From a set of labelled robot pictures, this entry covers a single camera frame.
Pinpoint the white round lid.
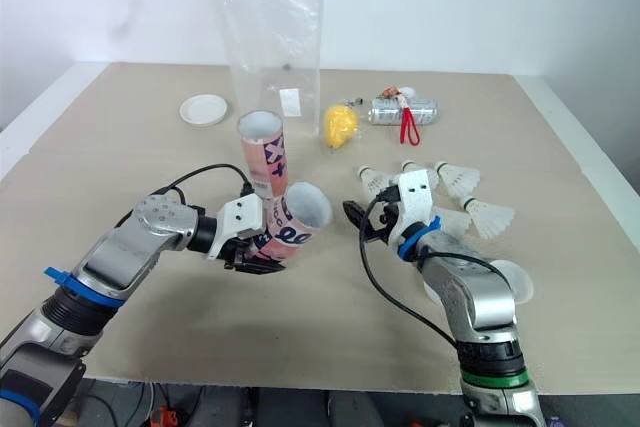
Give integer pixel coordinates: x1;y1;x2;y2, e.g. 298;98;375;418
491;258;535;305
179;93;229;127

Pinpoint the yellow mesh toy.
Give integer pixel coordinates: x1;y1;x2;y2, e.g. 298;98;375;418
323;104;362;151

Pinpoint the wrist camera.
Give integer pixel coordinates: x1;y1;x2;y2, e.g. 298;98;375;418
206;192;265;262
387;169;437;254

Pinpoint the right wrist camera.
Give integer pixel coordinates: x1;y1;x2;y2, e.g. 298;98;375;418
387;169;437;254

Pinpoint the black cable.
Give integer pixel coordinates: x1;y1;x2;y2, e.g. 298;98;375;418
358;185;462;349
115;163;255;231

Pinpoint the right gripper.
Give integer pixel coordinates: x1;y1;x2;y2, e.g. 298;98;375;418
342;195;402;244

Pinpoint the robot body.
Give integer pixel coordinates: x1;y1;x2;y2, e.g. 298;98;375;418
74;377;469;427

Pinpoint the pink patterned tube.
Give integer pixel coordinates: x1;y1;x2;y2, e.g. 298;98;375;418
236;110;291;199
248;182;335;268

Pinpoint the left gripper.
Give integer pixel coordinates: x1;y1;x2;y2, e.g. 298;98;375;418
220;237;287;277

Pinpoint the clear plastic bag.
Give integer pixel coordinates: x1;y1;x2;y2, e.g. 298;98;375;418
202;0;326;138

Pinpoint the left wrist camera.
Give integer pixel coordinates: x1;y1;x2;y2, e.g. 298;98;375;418
206;192;265;262

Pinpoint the red cord loop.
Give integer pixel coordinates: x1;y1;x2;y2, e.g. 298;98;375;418
398;93;423;147

